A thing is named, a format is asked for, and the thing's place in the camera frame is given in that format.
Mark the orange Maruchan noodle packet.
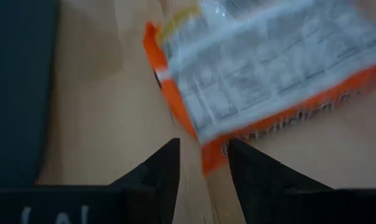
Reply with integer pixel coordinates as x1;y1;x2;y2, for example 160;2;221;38
143;0;376;178

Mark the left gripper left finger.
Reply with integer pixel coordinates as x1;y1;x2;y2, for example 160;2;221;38
110;138;181;224

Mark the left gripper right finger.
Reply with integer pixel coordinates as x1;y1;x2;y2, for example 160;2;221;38
227;138;334;224

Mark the small blue plastic bin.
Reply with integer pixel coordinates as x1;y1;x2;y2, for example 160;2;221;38
0;0;61;189

